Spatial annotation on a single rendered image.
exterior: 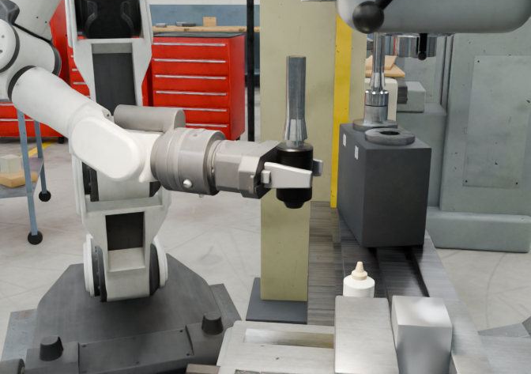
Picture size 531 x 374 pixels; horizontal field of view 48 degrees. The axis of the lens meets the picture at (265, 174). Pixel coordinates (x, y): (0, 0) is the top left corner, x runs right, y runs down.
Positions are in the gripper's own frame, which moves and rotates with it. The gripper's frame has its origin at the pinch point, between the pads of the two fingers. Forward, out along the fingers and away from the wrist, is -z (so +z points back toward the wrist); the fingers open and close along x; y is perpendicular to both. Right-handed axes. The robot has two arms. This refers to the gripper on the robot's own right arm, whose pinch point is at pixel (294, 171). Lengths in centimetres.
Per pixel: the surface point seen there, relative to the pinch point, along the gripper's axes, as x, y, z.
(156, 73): 400, 46, 249
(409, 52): -2.4, -15.8, -13.7
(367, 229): 30.3, 18.8, -4.8
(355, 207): 34.9, 16.5, -1.6
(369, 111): 44.8, -0.1, -1.6
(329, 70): 165, 7, 35
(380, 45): 45.8, -12.7, -2.8
